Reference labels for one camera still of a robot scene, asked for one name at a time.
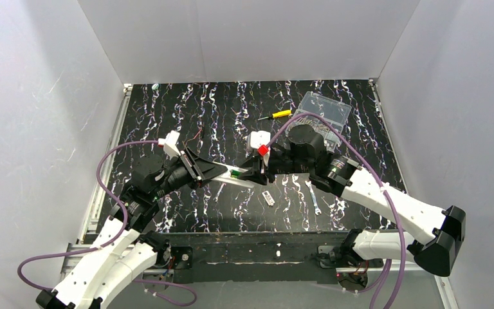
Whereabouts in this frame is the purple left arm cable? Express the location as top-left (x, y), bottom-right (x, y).
top-left (17, 140), bottom-right (198, 308)

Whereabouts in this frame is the clear plastic screw box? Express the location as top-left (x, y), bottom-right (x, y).
top-left (285, 91), bottom-right (352, 152)

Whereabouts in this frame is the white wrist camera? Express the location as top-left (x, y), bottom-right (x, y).
top-left (247, 131), bottom-right (271, 167)
top-left (158, 130), bottom-right (181, 158)

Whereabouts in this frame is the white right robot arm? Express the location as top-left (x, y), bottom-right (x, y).
top-left (239, 125), bottom-right (466, 277)

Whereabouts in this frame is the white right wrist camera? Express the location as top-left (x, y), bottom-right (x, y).
top-left (247, 131), bottom-right (271, 167)

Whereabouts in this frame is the silver flat wrench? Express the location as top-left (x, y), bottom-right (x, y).
top-left (305, 180), bottom-right (322, 216)

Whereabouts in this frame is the aluminium frame rail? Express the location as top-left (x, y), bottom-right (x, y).
top-left (53, 84), bottom-right (134, 309)

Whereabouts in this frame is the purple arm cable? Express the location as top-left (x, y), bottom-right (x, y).
top-left (268, 112), bottom-right (408, 309)
top-left (17, 140), bottom-right (198, 308)

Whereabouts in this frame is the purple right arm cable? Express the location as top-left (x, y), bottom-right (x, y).
top-left (268, 112), bottom-right (408, 309)

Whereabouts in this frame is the white remote control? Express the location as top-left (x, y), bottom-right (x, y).
top-left (212, 162), bottom-right (255, 189)

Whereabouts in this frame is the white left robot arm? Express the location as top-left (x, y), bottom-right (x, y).
top-left (35, 149), bottom-right (230, 308)

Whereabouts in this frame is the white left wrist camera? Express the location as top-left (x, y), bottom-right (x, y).
top-left (158, 130), bottom-right (181, 158)

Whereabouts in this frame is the green battery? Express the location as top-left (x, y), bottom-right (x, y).
top-left (230, 170), bottom-right (241, 177)

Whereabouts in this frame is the yellow-handled screwdriver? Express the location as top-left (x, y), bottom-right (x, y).
top-left (258, 109), bottom-right (292, 121)

